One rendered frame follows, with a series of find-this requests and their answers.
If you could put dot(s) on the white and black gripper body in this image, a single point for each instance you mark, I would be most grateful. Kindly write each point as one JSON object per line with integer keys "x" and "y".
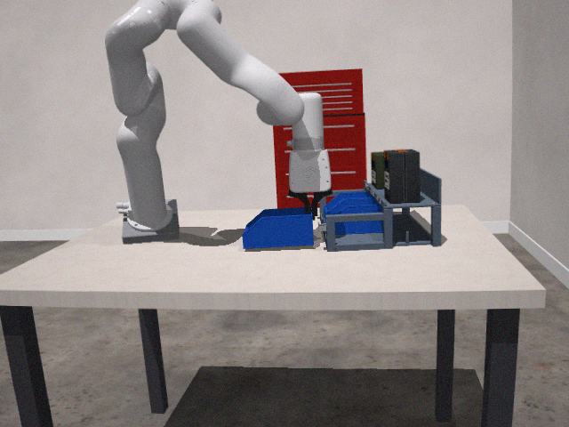
{"x": 309, "y": 171}

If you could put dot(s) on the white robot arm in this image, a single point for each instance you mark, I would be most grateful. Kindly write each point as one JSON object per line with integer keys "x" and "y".
{"x": 133, "y": 91}

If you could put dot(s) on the blue bin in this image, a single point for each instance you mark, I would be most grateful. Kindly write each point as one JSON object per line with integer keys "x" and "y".
{"x": 348, "y": 195}
{"x": 279, "y": 227}
{"x": 357, "y": 206}

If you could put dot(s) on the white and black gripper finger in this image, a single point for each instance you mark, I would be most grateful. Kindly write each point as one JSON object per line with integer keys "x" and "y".
{"x": 303, "y": 198}
{"x": 317, "y": 197}

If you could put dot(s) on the grey shelf rack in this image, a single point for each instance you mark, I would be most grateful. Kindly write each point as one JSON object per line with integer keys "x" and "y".
{"x": 398, "y": 230}

